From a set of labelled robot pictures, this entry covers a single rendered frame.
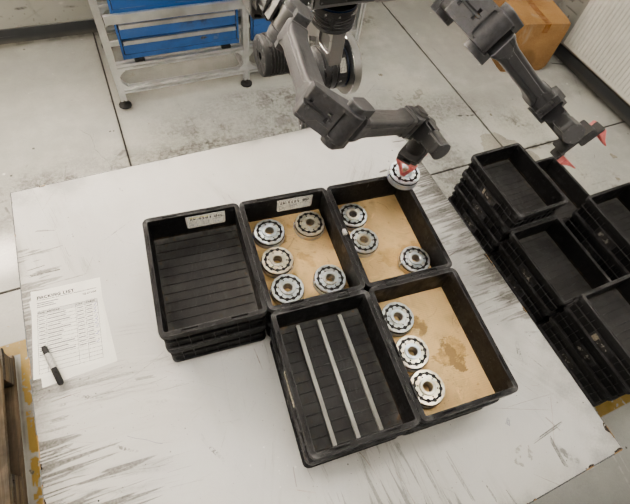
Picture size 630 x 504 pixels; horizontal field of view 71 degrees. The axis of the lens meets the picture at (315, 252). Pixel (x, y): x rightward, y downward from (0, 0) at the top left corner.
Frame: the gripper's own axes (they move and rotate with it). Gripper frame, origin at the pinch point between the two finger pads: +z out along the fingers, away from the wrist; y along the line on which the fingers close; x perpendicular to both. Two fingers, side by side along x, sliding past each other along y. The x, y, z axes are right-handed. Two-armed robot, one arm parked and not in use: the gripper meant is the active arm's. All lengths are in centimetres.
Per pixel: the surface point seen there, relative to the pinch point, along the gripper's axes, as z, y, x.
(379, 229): 22.7, -8.7, -1.5
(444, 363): 23, -39, -42
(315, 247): 23.1, -29.1, 12.0
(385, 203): 22.5, 2.9, 2.7
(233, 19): 58, 97, 156
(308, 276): 23.2, -39.7, 7.4
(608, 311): 55, 44, -96
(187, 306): 24, -71, 30
